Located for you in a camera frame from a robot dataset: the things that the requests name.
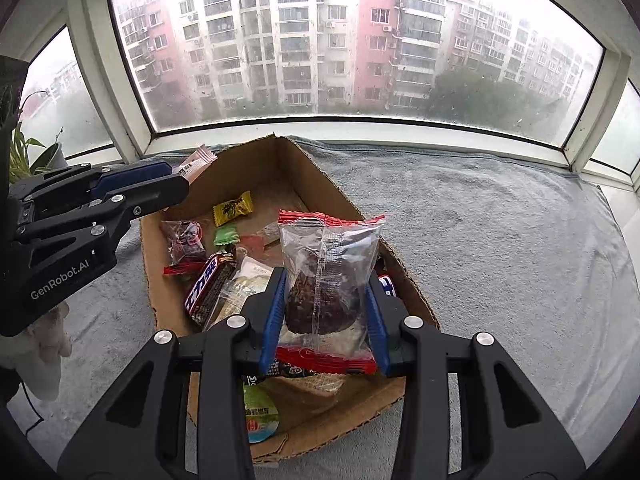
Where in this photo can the brown cardboard box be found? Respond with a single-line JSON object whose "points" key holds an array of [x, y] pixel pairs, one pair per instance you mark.
{"points": [[277, 173]]}

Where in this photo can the black white cookie packet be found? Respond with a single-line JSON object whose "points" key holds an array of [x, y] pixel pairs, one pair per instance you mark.
{"points": [[278, 369]]}

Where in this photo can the white gloved left hand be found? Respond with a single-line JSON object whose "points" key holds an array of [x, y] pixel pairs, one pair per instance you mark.
{"points": [[36, 353]]}

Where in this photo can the grey towel blanket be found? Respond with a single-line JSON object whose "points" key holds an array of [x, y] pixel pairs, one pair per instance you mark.
{"points": [[540, 258]]}

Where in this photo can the white window frame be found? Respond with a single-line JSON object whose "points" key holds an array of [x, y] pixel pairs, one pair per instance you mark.
{"points": [[28, 25]]}

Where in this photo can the green pickle snack packet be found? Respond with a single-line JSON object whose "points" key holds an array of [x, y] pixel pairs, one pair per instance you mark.
{"points": [[261, 414]]}

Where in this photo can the sliced bread package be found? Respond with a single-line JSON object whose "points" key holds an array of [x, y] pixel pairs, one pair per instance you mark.
{"points": [[280, 339]]}

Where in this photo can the light green candy packet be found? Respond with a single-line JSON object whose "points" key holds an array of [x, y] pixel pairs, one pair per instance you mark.
{"points": [[226, 235]]}

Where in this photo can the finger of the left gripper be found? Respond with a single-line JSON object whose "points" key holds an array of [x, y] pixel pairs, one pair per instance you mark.
{"points": [[139, 199], [115, 178]]}

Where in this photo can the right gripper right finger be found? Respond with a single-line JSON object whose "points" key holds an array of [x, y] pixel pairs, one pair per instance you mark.
{"points": [[508, 430]]}

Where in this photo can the dark snickers bar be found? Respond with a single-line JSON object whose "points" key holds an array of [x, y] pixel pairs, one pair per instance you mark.
{"points": [[384, 277]]}

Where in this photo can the blue red snickers bar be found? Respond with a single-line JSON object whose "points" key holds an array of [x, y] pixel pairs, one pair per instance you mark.
{"points": [[203, 295]]}

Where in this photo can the red clear date snack bag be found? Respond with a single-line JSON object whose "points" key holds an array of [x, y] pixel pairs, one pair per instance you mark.
{"points": [[186, 251]]}

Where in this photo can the green white candy packet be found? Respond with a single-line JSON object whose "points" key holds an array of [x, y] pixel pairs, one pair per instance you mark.
{"points": [[257, 243]]}

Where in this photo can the red clear dried fruit bag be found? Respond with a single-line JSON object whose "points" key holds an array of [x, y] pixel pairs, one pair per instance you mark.
{"points": [[329, 262]]}

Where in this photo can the pink wafer snack packet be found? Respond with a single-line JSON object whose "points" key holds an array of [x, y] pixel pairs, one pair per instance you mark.
{"points": [[195, 164]]}

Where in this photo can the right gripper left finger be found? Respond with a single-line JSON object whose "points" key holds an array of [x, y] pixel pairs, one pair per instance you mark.
{"points": [[150, 424]]}

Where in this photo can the yellow candy packet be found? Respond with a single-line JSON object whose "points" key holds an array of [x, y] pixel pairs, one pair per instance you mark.
{"points": [[232, 209]]}

